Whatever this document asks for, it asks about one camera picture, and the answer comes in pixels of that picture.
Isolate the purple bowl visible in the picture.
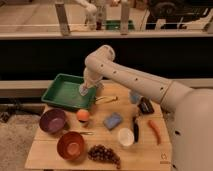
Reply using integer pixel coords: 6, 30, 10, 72
39, 108, 66, 134

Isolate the green plastic tray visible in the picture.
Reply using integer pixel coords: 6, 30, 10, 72
41, 74, 96, 111

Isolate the orange bowl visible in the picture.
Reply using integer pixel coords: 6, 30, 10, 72
57, 131, 85, 161

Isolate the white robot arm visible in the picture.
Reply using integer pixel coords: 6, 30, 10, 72
83, 45, 213, 171

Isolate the yellow handled tool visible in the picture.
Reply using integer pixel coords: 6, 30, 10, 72
95, 96, 118, 105

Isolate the orange fruit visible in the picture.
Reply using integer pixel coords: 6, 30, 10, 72
76, 109, 90, 122

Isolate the light blue small object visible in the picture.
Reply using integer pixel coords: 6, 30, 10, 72
129, 91, 140, 104

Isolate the blue sponge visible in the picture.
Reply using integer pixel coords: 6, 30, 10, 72
103, 113, 123, 130

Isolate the white cup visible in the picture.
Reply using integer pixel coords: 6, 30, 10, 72
117, 128, 134, 147

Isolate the wooden board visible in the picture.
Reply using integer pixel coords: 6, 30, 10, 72
25, 83, 172, 171

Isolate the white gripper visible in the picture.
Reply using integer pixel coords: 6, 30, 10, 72
83, 68, 100, 88

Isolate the black small box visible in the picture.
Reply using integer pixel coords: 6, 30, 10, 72
138, 97, 154, 114

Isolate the bunch of dark grapes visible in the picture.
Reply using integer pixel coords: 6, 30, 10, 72
88, 145, 121, 169

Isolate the black marker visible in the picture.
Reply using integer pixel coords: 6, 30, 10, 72
133, 117, 139, 142

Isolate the metal spoon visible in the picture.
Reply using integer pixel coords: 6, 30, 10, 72
79, 132, 94, 135

